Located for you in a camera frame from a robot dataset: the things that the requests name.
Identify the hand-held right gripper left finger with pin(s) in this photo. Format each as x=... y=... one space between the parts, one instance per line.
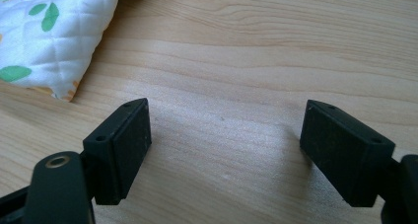
x=118 y=151

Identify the white quilted floral cloth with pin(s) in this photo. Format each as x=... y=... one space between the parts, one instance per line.
x=49 y=33

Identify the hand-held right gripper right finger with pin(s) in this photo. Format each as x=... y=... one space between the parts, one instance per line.
x=345 y=151

